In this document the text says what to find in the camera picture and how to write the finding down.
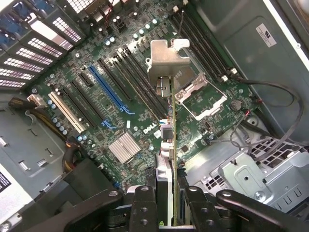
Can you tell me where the green motherboard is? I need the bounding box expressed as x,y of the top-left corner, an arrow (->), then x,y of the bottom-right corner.
28,0 -> 259,187

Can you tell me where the metal socket cover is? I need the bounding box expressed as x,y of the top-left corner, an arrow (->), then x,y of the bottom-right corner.
176,79 -> 229,122

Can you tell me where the silver chipset heatsink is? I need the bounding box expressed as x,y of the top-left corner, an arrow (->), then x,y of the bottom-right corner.
108,132 -> 142,164

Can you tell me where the black looped wire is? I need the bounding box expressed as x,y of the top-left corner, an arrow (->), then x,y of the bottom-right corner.
236,77 -> 305,158

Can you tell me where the grey power supply unit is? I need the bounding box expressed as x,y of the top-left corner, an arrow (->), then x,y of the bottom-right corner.
0,106 -> 70,225

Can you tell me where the blue expansion slot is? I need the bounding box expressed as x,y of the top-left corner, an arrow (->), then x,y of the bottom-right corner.
88,66 -> 135,115

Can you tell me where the black open PC case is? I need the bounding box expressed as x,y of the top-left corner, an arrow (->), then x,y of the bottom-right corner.
0,0 -> 309,232

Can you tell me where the CPU socket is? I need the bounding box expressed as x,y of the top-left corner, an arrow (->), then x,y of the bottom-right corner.
174,66 -> 208,97

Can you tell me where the sleeved power wire bundle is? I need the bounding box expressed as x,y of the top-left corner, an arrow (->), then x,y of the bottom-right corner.
8,94 -> 84,174

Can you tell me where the short black expansion slot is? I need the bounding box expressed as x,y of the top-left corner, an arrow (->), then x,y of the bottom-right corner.
80,72 -> 95,87

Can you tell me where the metal disk bay cage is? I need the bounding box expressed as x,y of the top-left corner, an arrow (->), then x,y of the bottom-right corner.
185,135 -> 309,218

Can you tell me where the black RAM slot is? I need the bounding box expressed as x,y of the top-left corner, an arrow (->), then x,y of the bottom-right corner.
184,0 -> 239,74
173,7 -> 229,79
180,6 -> 232,75
169,13 -> 226,82

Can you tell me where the white expansion slot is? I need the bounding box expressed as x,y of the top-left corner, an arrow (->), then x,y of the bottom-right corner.
48,91 -> 87,133

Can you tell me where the black plastic duct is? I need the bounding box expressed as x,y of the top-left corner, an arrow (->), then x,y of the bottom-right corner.
36,157 -> 126,201

